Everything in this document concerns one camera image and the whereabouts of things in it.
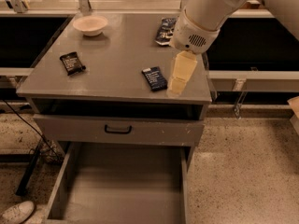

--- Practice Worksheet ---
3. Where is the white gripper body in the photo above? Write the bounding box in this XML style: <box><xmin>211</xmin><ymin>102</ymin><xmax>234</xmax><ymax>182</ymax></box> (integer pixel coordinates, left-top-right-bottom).
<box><xmin>170</xmin><ymin>10</ymin><xmax>220</xmax><ymax>54</ymax></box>

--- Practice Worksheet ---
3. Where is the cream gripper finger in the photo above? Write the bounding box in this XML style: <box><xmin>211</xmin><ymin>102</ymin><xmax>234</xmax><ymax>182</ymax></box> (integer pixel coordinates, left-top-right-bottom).
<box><xmin>167</xmin><ymin>50</ymin><xmax>197</xmax><ymax>95</ymax></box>

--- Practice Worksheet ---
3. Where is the blue rxbar blueberry bar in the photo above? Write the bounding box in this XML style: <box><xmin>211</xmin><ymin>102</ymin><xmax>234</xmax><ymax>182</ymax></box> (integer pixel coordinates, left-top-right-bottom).
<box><xmin>142</xmin><ymin>66</ymin><xmax>167</xmax><ymax>91</ymax></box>

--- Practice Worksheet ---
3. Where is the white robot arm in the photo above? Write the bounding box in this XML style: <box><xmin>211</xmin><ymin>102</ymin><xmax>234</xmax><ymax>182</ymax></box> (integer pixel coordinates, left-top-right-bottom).
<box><xmin>169</xmin><ymin>0</ymin><xmax>299</xmax><ymax>95</ymax></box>

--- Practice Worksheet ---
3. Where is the grey drawer cabinet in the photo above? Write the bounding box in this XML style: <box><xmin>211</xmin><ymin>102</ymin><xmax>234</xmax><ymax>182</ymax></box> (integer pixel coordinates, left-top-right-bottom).
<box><xmin>16</xmin><ymin>12</ymin><xmax>213</xmax><ymax>224</ymax></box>

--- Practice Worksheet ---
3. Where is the grey top drawer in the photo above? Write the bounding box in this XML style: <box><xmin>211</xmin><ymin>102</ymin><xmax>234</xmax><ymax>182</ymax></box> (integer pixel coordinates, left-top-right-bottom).
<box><xmin>34</xmin><ymin>115</ymin><xmax>204</xmax><ymax>147</ymax></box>

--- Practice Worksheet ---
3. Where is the grey open middle drawer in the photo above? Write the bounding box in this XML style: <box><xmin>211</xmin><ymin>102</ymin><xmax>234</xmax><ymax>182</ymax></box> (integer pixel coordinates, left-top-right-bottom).
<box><xmin>43</xmin><ymin>143</ymin><xmax>189</xmax><ymax>224</ymax></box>

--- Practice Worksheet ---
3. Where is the blue chip bag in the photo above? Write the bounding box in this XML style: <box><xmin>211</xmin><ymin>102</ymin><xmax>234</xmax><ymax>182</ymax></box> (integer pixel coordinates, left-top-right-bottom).
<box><xmin>155</xmin><ymin>18</ymin><xmax>177</xmax><ymax>46</ymax></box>

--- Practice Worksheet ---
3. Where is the white bowl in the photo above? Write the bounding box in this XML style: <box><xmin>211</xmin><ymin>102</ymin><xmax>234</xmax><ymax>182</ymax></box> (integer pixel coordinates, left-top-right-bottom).
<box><xmin>73</xmin><ymin>16</ymin><xmax>108</xmax><ymax>36</ymax></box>

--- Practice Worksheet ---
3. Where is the black snack bar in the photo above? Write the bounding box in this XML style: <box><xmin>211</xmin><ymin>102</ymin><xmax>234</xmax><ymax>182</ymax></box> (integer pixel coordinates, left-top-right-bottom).
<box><xmin>60</xmin><ymin>51</ymin><xmax>86</xmax><ymax>76</ymax></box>

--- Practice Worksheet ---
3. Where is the black table leg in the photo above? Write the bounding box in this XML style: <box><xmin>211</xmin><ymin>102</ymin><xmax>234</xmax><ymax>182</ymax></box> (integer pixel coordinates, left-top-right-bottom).
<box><xmin>15</xmin><ymin>142</ymin><xmax>42</xmax><ymax>196</ymax></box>

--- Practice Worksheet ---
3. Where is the white shoe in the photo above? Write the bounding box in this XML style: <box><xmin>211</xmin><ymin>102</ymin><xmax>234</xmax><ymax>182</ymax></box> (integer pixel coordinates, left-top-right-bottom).
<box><xmin>0</xmin><ymin>201</ymin><xmax>35</xmax><ymax>224</ymax></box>

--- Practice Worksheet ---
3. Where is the black drawer handle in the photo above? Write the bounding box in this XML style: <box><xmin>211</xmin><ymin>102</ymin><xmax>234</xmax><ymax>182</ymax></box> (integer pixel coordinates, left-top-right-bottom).
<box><xmin>104</xmin><ymin>124</ymin><xmax>133</xmax><ymax>134</ymax></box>

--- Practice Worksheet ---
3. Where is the black cable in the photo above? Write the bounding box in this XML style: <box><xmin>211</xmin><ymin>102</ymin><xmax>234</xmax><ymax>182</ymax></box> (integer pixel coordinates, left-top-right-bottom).
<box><xmin>1</xmin><ymin>99</ymin><xmax>64</xmax><ymax>161</ymax></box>

